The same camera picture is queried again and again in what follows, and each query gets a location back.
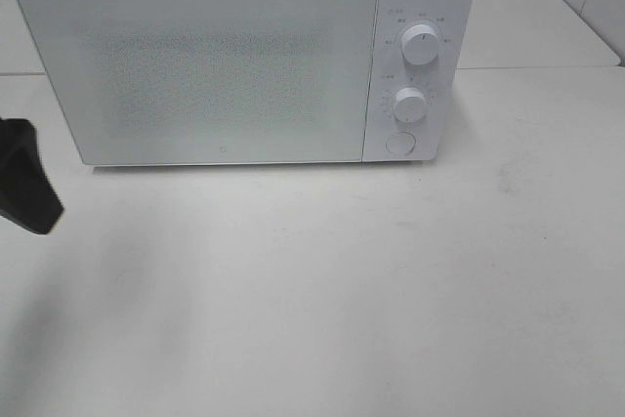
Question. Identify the lower white round knob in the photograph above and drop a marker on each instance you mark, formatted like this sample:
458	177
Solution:
410	105

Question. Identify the upper white round knob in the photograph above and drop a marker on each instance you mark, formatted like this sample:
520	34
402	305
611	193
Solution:
420	43

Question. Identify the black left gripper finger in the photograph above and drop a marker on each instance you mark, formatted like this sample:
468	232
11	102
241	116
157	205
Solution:
27	196

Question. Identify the white round knob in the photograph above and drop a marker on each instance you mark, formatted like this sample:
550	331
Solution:
410	105
420	43

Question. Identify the white microwave door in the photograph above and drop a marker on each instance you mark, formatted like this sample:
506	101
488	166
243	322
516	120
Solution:
168	82

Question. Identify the round white door button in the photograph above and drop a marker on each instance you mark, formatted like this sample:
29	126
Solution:
401	144

